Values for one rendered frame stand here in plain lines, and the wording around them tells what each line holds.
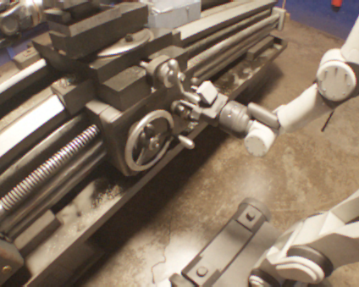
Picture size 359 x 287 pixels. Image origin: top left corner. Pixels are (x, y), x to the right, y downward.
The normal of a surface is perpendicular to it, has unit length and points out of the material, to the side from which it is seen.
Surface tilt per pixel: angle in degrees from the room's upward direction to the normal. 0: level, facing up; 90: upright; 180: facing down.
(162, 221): 0
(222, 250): 0
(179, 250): 0
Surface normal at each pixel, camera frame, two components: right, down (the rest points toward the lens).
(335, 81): -0.58, 0.53
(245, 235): -0.02, -0.66
